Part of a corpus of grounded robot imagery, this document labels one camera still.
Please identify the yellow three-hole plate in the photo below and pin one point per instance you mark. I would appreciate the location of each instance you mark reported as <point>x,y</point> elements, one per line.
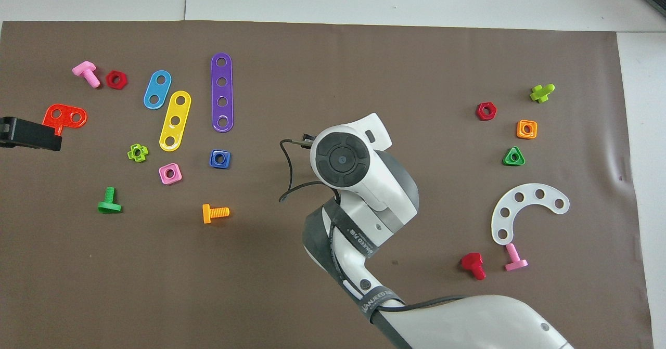
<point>178,111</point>

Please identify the lime green plastic screw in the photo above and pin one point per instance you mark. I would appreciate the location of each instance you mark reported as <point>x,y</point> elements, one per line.
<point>541,94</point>

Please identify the green triangle nut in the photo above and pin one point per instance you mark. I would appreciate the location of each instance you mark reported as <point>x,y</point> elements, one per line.
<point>507,160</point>

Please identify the white curved holed plate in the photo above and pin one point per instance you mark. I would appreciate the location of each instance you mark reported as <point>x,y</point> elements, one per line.
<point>498,223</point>

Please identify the brown table mat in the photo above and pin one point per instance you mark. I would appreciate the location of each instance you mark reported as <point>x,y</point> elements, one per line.
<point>208,286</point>

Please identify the orange square nut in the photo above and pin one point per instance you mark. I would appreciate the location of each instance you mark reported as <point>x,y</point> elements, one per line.
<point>520,129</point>

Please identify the blue two-hole plate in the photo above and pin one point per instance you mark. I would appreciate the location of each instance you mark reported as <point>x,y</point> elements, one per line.
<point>157,90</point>

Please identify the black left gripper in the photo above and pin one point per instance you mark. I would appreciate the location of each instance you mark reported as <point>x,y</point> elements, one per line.
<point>6,133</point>

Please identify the red plastic screw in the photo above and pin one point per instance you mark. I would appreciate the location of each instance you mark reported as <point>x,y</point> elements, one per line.
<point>472,263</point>

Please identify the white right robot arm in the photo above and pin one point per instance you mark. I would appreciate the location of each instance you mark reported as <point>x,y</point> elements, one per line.
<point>364,182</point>

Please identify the pink square nut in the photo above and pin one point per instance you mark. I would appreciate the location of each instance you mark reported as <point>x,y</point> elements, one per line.
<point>163,175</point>

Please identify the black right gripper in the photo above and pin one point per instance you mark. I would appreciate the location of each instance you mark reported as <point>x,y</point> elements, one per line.
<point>308,140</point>

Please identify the pink plastic screw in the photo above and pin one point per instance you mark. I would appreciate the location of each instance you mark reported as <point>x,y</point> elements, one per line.
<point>83,69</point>
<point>515,259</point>

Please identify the orange heart-shaped holed plate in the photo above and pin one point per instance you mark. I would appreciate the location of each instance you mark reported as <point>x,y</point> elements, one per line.
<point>66,120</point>

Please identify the dark green plastic screw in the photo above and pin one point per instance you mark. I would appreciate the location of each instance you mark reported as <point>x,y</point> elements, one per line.
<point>109,206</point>

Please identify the red hex nut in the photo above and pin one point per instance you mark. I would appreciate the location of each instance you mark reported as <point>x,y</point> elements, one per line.
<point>110,80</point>
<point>479,111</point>

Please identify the lime flower nut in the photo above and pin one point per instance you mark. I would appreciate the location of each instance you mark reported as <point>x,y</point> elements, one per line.
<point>131,153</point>

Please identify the purple four-hole plate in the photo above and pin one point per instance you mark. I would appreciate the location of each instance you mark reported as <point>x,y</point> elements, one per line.
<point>222,91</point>

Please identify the orange plastic screw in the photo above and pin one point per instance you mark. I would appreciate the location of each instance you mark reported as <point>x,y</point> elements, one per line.
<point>208,214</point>

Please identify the blue square nut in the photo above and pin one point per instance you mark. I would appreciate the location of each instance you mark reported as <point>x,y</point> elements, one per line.
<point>213,159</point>

